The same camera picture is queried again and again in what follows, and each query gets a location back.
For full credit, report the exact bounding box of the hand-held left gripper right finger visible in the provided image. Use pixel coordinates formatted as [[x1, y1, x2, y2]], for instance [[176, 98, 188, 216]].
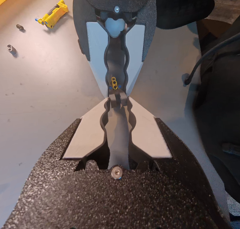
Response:
[[127, 96, 173, 159]]

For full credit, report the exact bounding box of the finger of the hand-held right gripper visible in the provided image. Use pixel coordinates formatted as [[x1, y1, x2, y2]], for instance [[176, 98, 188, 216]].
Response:
[[124, 24, 146, 97], [86, 21, 110, 98]]

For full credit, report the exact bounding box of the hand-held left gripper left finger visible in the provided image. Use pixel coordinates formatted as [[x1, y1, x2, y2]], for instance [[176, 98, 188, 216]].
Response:
[[61, 97, 111, 160]]

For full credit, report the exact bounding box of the grey yellow toy brick assembly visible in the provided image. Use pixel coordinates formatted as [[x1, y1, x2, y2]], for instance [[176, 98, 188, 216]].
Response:
[[108, 77, 128, 109]]

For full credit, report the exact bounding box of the yellow toy brick cylinder assembly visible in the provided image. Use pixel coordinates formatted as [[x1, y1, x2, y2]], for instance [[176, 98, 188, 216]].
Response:
[[35, 0, 69, 29]]

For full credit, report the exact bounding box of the grey desk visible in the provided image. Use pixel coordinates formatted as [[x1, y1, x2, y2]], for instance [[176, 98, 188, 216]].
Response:
[[0, 0, 232, 229]]

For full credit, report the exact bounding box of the small grey toy brick connector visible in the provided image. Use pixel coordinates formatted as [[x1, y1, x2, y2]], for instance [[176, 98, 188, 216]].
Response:
[[7, 44, 17, 55]]

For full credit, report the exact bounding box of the grey woven chair seat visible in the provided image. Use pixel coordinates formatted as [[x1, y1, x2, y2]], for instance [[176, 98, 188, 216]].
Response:
[[226, 192, 240, 222]]

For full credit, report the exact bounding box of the black drawstring cord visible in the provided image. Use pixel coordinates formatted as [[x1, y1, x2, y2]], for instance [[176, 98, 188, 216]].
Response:
[[184, 33, 240, 86]]

